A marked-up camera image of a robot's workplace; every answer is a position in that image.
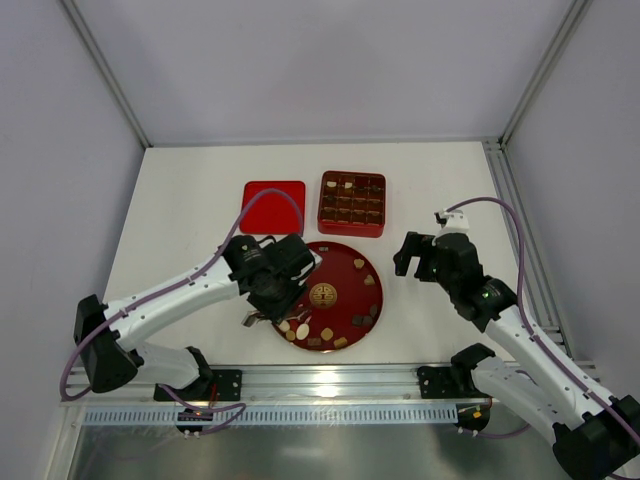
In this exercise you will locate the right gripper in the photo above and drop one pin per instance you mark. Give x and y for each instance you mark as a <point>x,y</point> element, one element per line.
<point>417,255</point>

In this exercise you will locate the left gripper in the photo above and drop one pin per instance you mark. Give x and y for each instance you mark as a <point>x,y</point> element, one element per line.
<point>275,310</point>

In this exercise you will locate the red tin lid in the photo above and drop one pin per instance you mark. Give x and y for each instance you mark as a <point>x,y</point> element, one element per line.
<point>273,214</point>

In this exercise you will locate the red chocolate box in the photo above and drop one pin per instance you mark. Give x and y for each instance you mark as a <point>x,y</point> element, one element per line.
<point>357,212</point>

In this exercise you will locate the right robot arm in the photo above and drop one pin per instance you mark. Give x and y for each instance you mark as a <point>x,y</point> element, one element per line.
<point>592,432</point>

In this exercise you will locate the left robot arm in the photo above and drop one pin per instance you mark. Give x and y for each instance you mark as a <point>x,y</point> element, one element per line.
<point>112,338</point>

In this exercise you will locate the white swirl chocolate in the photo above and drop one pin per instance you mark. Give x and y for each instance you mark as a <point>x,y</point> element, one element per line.
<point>283,325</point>

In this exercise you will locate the white oval chocolate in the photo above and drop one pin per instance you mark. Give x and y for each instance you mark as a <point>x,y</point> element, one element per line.
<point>302,332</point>

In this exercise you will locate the tan fluted chocolate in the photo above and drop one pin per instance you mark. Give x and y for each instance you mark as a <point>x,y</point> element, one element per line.
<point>326,334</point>

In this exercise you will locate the tan ribbed chocolate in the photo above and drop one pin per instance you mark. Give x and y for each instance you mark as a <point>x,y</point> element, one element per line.
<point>340,342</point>

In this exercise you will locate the round red tray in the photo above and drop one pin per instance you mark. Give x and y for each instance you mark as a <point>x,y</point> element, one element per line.
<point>335,293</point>

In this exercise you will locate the aluminium front rail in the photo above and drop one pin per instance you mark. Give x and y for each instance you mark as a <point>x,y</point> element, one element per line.
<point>280,384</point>

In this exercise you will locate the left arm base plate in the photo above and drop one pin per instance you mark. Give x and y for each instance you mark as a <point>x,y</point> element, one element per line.
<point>214,385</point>

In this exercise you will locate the right side rail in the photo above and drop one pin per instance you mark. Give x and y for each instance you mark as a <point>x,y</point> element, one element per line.
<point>536,286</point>

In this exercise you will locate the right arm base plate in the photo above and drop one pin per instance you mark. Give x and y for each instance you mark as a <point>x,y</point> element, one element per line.
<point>447,382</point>

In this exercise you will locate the slotted cable duct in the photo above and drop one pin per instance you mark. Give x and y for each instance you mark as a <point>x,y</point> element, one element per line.
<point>276,415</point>

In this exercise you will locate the right frame post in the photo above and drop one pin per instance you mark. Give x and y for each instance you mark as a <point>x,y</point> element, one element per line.
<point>554,51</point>

